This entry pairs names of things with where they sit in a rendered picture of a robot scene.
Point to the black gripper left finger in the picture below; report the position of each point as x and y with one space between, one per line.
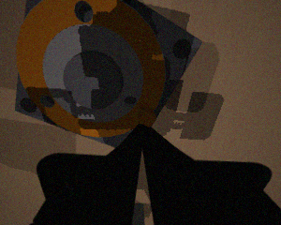
115 174

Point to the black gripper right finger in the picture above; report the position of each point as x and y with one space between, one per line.
172 175

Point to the orange round plate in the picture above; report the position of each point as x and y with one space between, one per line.
52 33

